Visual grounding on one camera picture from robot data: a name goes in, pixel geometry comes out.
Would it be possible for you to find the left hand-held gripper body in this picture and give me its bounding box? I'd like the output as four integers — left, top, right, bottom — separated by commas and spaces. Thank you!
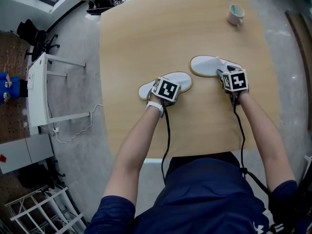
146, 76, 181, 108

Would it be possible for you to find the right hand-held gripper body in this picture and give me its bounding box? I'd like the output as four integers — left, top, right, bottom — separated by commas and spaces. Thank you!
221, 66, 250, 107

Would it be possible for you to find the white slipper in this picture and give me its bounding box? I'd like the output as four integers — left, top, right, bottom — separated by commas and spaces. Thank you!
190, 55, 242, 78
138, 72, 194, 100

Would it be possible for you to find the person's left forearm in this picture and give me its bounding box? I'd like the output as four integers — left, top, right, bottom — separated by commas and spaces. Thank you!
102, 104, 167, 206

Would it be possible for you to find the person's right forearm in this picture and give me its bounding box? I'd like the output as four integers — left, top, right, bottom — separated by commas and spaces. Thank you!
236, 92, 297, 190

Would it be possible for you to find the white wristband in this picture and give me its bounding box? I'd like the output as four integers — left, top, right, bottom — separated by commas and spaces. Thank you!
144, 101, 165, 118

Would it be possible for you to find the white ceramic mug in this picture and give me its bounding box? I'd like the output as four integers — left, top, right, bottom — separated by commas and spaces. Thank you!
226, 4, 245, 27

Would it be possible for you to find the black equipment case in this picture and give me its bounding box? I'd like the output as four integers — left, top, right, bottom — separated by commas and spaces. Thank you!
86, 0, 123, 16

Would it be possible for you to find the person's navy shirt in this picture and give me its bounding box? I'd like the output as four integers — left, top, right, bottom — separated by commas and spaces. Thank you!
86, 151, 312, 234

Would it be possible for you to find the white desk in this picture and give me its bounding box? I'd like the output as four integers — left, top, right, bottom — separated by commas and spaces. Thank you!
26, 52, 91, 137

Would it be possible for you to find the black office chair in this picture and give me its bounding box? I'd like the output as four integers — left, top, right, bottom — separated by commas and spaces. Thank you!
16, 19, 60, 62

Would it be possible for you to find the grey cabinet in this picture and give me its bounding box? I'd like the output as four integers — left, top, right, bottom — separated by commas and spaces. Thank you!
0, 135, 55, 175

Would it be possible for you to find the brown pegboard panel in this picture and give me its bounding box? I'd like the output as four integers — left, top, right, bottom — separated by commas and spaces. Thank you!
0, 31, 35, 145

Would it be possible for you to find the white metal shelf rack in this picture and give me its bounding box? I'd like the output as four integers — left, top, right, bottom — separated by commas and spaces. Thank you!
4, 186, 86, 234

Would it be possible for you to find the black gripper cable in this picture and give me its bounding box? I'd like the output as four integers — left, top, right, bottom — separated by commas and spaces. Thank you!
233, 103, 247, 171
160, 106, 172, 188

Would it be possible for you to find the white floor cable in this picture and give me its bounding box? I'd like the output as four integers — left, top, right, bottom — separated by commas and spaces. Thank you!
52, 103, 104, 145

